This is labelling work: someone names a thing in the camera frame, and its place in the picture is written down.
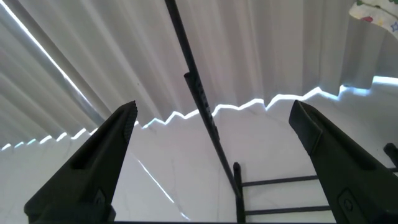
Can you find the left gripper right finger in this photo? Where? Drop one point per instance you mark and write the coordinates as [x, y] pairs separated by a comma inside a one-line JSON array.
[[370, 193]]

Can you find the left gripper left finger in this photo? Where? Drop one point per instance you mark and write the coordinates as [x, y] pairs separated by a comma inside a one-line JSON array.
[[77, 193]]

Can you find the cream printed garment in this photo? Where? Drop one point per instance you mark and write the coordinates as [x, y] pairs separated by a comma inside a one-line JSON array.
[[379, 15]]

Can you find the black clothes rack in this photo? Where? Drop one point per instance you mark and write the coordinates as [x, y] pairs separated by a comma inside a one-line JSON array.
[[199, 93]]

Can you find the white curtain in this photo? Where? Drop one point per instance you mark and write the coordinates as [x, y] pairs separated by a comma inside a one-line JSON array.
[[124, 46]]

